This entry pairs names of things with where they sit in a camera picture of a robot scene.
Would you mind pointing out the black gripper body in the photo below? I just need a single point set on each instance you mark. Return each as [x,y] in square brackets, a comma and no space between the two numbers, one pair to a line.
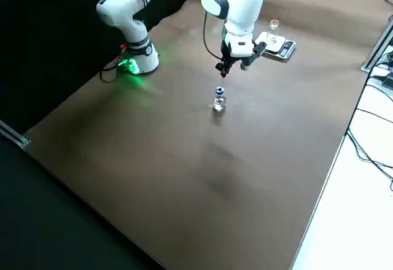
[225,50]

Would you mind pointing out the clear glass bottle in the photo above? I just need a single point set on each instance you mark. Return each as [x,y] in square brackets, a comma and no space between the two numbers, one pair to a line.
[272,33]

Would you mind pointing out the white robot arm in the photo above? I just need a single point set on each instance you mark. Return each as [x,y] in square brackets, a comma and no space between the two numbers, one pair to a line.
[245,6]

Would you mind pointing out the silver black electronic balance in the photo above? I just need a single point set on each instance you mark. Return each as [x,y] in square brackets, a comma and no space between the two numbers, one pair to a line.
[284,50]

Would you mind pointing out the clear dropper bottle blue cap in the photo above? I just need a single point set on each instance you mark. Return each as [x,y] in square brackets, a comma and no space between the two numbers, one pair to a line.
[219,99]

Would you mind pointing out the aluminium frame post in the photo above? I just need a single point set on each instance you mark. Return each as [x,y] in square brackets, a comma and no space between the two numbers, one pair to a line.
[15,136]
[377,47]

